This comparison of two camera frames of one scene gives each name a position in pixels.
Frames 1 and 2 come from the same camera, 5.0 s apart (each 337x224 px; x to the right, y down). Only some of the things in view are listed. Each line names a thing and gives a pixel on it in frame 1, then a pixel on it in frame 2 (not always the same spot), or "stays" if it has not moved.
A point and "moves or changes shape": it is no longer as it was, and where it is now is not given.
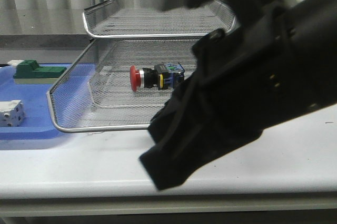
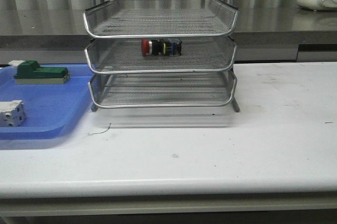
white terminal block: x=12 y=113 stays
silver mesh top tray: x=147 y=17 stays
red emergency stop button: x=164 y=76 -> x=161 y=47
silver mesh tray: x=95 y=94 moves or changes shape
